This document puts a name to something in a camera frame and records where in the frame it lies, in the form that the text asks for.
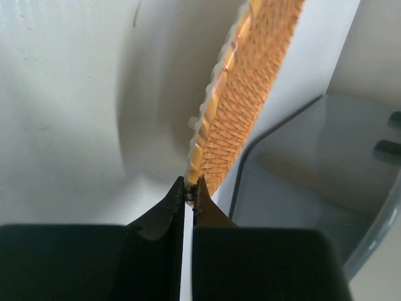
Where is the grey plastic bin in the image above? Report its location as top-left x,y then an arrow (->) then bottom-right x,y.
229,95 -> 400,279

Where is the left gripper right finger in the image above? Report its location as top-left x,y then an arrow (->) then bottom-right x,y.
191,177 -> 350,300

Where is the round orange woven tray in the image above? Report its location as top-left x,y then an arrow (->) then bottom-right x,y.
184,0 -> 304,194

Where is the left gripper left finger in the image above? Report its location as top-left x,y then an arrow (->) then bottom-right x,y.
1,177 -> 185,300

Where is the square bamboo mat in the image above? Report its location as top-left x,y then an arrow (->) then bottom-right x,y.
257,152 -> 367,214

